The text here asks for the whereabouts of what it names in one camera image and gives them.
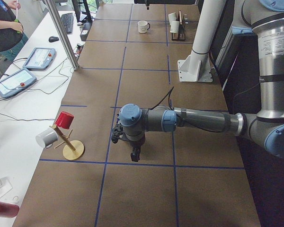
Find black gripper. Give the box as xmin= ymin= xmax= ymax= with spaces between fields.
xmin=111 ymin=124 xmax=145 ymax=162

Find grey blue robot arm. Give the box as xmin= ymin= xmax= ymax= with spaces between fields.
xmin=111 ymin=0 xmax=284 ymax=162

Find red cup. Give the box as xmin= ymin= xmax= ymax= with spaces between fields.
xmin=55 ymin=111 xmax=74 ymax=130

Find white cup on tree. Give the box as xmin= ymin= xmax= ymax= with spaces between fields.
xmin=35 ymin=128 xmax=58 ymax=148

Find white paper cup lower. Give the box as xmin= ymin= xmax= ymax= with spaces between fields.
xmin=170 ymin=20 xmax=180 ymax=34

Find white paper cup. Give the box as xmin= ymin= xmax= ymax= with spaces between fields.
xmin=170 ymin=20 xmax=180 ymax=34
xmin=168 ymin=12 xmax=177 ymax=24

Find white paper cup upper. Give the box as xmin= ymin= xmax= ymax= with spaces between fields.
xmin=168 ymin=12 xmax=177 ymax=24

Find wooden mug tree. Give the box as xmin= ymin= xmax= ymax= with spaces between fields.
xmin=51 ymin=124 xmax=85 ymax=161

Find white pole with base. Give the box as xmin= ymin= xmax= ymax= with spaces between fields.
xmin=177 ymin=0 xmax=226 ymax=82

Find white smiley mug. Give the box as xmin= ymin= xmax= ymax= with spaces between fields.
xmin=137 ymin=20 xmax=151 ymax=34

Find black rack with boards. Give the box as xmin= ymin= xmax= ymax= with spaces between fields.
xmin=171 ymin=10 xmax=188 ymax=41

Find teach pendant upper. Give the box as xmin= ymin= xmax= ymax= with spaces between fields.
xmin=23 ymin=47 xmax=56 ymax=71

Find teach pendant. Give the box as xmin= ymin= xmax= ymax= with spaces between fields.
xmin=0 ymin=69 xmax=36 ymax=98
xmin=23 ymin=47 xmax=56 ymax=71

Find teach pendant lower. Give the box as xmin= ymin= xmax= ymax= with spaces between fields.
xmin=0 ymin=69 xmax=36 ymax=98

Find black computer mouse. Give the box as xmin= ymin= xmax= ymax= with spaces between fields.
xmin=48 ymin=36 xmax=60 ymax=43

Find black keyboard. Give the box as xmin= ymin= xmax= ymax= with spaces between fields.
xmin=61 ymin=13 xmax=74 ymax=34

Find red bottle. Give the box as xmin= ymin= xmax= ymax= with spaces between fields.
xmin=0 ymin=201 xmax=19 ymax=218

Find person in dark clothes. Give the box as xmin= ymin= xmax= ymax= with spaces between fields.
xmin=0 ymin=0 xmax=28 ymax=61

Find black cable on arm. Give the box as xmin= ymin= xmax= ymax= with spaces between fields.
xmin=149 ymin=86 xmax=175 ymax=111

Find aluminium frame post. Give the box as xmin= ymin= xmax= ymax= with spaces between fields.
xmin=45 ymin=0 xmax=79 ymax=71

